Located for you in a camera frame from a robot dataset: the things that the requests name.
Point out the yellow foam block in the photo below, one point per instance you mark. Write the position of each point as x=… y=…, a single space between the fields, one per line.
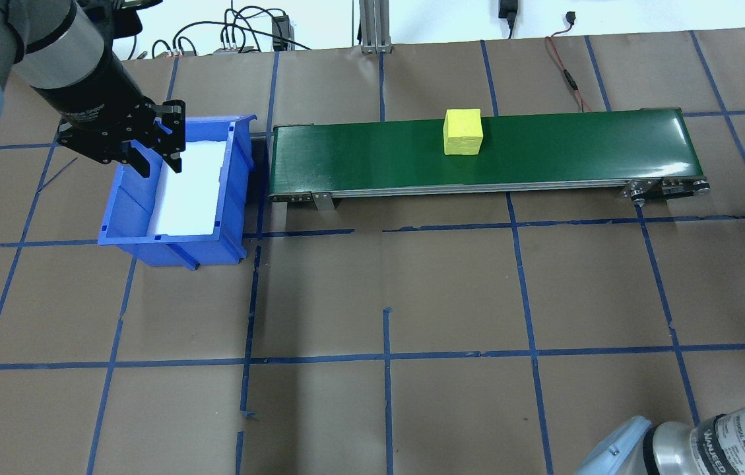
x=463 y=132

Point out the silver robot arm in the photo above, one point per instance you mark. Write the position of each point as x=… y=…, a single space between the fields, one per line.
x=728 y=442
x=55 y=46

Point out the white foam pad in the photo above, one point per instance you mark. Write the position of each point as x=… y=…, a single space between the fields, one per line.
x=191 y=198

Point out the blue plastic storage bin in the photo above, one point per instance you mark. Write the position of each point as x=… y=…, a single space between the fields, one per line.
x=121 y=224

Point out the black power adapter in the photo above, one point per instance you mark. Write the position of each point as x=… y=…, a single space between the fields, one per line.
x=508 y=8
x=280 y=33

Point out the green conveyor belt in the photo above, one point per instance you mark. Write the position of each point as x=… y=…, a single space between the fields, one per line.
x=577 y=152

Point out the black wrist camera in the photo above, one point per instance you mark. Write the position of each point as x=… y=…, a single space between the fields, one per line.
x=121 y=16

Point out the aluminium extrusion post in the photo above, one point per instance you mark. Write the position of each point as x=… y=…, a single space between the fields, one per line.
x=375 y=26

